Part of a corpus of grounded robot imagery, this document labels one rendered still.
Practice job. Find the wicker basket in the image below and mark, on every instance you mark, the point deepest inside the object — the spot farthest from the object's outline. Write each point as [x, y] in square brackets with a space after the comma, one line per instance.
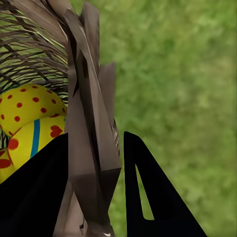
[71, 43]

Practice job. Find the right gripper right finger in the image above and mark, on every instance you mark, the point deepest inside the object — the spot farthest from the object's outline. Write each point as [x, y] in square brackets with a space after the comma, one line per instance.
[172, 218]

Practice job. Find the easter egg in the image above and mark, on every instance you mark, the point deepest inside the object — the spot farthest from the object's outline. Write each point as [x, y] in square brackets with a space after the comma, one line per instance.
[31, 138]
[6, 168]
[25, 103]

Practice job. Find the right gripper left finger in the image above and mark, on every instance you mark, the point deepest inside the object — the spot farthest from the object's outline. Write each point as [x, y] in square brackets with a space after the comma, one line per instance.
[30, 198]

